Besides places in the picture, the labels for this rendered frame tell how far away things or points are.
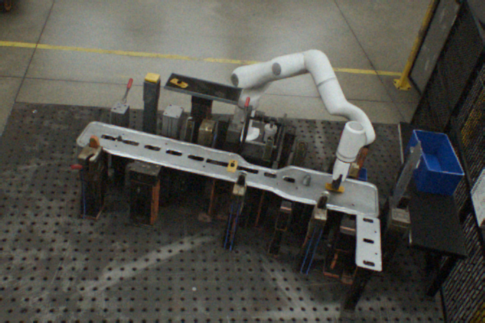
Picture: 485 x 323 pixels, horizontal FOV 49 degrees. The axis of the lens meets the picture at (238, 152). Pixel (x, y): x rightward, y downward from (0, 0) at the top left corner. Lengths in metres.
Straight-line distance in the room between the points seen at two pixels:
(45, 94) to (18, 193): 2.03
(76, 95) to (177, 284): 2.62
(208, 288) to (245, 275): 0.18
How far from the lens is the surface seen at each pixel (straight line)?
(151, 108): 2.70
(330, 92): 2.22
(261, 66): 2.58
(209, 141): 2.47
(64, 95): 4.58
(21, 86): 4.72
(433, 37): 5.12
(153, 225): 2.47
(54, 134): 3.01
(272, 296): 2.31
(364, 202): 2.39
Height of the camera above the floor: 2.53
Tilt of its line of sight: 38 degrees down
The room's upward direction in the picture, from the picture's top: 10 degrees clockwise
